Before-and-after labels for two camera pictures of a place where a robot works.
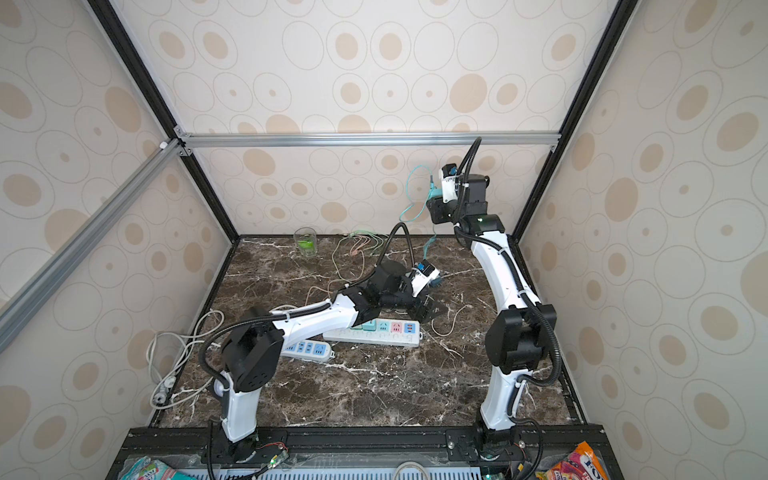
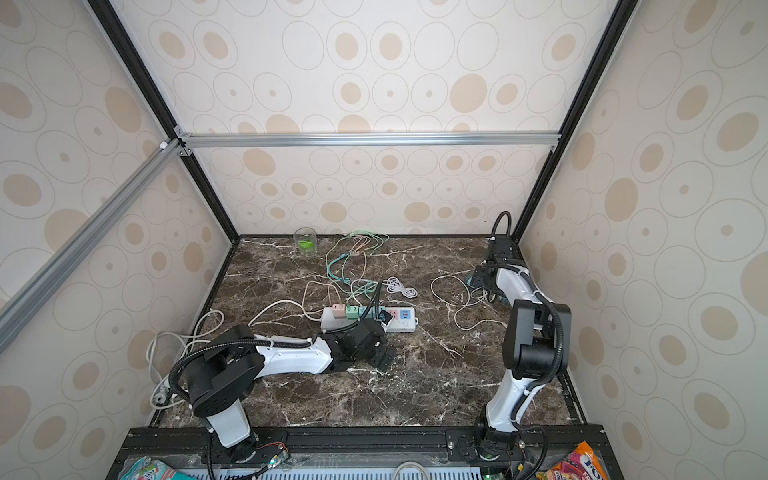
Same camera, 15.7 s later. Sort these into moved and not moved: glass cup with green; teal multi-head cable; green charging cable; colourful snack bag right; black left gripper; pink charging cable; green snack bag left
Moved: teal multi-head cable; green charging cable; pink charging cable; black left gripper
Not moved: green snack bag left; glass cup with green; colourful snack bag right
